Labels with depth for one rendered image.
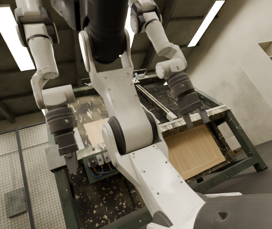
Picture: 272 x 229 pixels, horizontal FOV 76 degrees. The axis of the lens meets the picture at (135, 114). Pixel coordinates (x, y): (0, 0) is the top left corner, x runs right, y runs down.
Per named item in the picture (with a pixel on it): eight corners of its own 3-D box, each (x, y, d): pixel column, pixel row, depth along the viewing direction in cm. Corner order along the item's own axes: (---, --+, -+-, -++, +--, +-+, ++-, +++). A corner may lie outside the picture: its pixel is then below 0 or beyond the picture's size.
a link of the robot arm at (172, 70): (195, 77, 69) (183, 52, 71) (172, 84, 66) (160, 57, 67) (180, 88, 80) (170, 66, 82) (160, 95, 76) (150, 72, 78)
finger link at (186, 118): (194, 126, 75) (188, 112, 76) (188, 128, 74) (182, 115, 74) (192, 126, 76) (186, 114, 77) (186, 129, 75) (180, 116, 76)
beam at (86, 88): (43, 104, 239) (41, 97, 233) (42, 100, 246) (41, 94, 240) (174, 77, 323) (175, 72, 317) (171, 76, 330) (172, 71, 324)
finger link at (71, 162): (68, 174, 54) (63, 155, 55) (79, 170, 55) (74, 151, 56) (68, 175, 53) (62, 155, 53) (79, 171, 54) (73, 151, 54)
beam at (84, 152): (55, 176, 154) (51, 168, 147) (53, 166, 162) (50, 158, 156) (229, 115, 238) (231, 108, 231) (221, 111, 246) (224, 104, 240)
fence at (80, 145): (80, 153, 169) (79, 150, 166) (64, 105, 238) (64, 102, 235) (85, 151, 170) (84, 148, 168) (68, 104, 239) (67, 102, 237)
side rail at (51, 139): (53, 166, 162) (50, 158, 156) (45, 107, 242) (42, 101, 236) (60, 164, 165) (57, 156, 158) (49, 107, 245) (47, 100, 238)
